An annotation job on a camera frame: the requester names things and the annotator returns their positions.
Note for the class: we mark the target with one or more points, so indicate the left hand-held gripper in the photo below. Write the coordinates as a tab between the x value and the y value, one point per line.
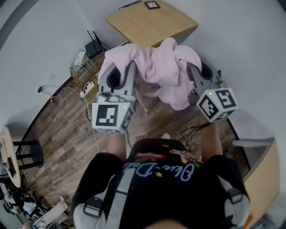
105	116

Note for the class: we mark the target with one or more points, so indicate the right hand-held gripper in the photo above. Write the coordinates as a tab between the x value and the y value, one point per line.
223	100

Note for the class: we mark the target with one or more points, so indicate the pink clothes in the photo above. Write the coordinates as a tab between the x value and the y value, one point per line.
161	67

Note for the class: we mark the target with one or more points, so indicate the person's right forearm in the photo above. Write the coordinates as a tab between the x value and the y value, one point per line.
212	143

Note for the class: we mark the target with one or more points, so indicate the person's left forearm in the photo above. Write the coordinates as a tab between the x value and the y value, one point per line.
116	147

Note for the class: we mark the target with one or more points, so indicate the white power strip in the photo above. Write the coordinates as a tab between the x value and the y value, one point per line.
87	89

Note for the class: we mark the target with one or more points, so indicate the black router with antennas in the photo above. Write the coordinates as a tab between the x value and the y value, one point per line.
92	48

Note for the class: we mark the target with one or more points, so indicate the white flat network device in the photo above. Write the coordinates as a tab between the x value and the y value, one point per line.
79	58

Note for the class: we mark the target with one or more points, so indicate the square wooden table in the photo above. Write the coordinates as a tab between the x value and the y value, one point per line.
152	24

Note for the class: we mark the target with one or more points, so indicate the person's right shoe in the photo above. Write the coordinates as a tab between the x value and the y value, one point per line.
166	135

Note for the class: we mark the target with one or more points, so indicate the grey flat panel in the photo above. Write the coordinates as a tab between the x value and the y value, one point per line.
252	142

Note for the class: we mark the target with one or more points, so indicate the black stool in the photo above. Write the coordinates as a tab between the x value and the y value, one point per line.
33	154

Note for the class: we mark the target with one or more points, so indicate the long wooden desk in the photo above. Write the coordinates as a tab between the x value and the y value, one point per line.
263	179

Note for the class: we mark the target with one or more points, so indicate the person's black printed t-shirt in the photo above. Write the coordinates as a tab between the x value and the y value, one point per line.
169	196

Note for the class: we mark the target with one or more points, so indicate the round wooden table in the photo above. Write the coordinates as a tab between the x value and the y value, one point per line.
9	152

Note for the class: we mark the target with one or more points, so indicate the black wall adapter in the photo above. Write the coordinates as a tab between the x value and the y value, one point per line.
39	89

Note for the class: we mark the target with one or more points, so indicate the black picture frame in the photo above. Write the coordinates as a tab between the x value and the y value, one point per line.
152	5

